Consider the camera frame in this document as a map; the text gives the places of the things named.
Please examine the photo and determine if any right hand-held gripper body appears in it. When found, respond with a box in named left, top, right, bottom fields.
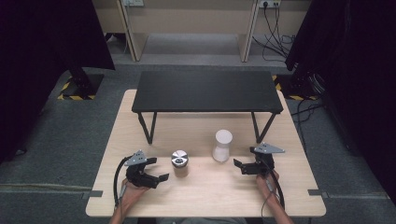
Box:
left=253, top=142, right=286, bottom=178

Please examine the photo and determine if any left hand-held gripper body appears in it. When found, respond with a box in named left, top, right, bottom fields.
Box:
left=124, top=149, right=151, bottom=189

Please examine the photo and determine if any brown spice jar silver lid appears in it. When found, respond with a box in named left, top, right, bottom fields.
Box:
left=170, top=149, right=190, bottom=178

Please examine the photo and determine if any white powder jar white lid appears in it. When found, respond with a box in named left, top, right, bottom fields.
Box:
left=212, top=129, right=233, bottom=163

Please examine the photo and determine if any black metal shelf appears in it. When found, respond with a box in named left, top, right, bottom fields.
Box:
left=131, top=70, right=284, bottom=146

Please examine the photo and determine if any person's right hand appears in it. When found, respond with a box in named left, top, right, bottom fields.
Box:
left=255, top=170, right=280, bottom=201

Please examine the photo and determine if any person's left hand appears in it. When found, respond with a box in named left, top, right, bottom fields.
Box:
left=120, top=178, right=151, bottom=210

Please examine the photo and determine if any person's grey clothing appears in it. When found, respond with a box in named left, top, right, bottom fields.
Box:
left=155, top=217, right=248, bottom=224

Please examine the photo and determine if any black stand base striped tape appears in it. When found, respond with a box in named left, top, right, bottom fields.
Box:
left=272, top=72, right=326, bottom=102
left=57, top=66, right=106, bottom=101

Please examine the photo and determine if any black curtain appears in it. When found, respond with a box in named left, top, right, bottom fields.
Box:
left=0, top=0, right=116, bottom=164
left=284, top=0, right=396, bottom=206

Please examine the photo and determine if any right hand-held gripper black cable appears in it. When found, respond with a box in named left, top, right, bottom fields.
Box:
left=261, top=169, right=286, bottom=218

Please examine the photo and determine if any black floor cable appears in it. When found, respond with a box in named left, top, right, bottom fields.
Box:
left=290, top=98, right=326, bottom=153

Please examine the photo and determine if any bundle of black power cables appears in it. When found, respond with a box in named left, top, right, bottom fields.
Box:
left=251, top=3, right=297, bottom=63

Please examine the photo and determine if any white wall socket with plugs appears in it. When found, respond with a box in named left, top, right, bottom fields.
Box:
left=258, top=0, right=282, bottom=9

